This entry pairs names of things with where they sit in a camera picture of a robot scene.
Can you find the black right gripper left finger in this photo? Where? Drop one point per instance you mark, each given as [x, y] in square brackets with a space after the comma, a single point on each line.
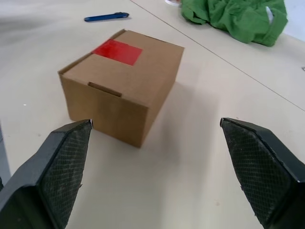
[47, 171]

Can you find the green cloth garment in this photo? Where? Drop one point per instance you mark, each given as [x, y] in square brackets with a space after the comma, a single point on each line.
[238, 19]

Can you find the red cube block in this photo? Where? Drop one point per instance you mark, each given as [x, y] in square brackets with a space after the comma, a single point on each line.
[119, 52]

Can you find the brown cardboard box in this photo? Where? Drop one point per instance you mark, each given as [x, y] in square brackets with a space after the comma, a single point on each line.
[133, 95]

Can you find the blue pen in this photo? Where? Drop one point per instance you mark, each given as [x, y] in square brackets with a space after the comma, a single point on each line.
[107, 17]

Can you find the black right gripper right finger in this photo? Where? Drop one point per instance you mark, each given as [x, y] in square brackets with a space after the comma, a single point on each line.
[262, 171]

